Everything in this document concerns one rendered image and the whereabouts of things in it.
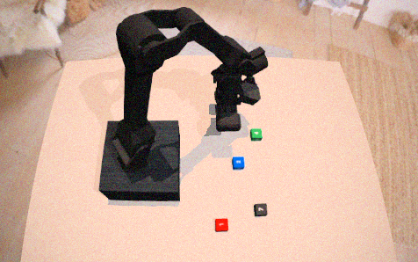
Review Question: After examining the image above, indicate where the red block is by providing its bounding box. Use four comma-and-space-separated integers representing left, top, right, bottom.
215, 219, 228, 232

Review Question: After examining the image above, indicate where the blue block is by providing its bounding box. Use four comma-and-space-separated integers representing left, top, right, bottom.
232, 156, 245, 170

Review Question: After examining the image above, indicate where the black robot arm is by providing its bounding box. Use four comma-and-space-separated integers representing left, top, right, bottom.
111, 7, 268, 173

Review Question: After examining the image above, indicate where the green block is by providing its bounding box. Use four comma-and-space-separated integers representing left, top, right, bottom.
250, 128, 263, 141

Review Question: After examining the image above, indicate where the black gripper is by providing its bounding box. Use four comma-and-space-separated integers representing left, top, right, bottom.
213, 78, 241, 132

